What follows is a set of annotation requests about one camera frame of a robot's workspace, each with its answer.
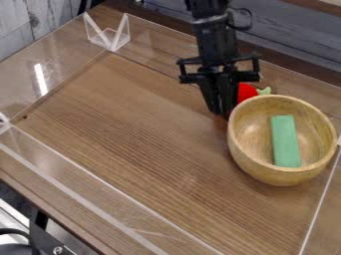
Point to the clear acrylic tray wall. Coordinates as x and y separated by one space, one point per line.
110 145

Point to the green rectangular block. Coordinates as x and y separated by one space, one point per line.
285 142

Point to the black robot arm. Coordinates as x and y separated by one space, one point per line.
214 30

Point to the wooden bowl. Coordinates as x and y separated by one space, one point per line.
249 139

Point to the clear acrylic corner bracket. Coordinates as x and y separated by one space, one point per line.
109 38

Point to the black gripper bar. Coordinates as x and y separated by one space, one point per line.
229 79

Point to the red plush strawberry toy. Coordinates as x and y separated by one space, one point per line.
248 91

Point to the black metal table frame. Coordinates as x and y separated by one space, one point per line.
44 243

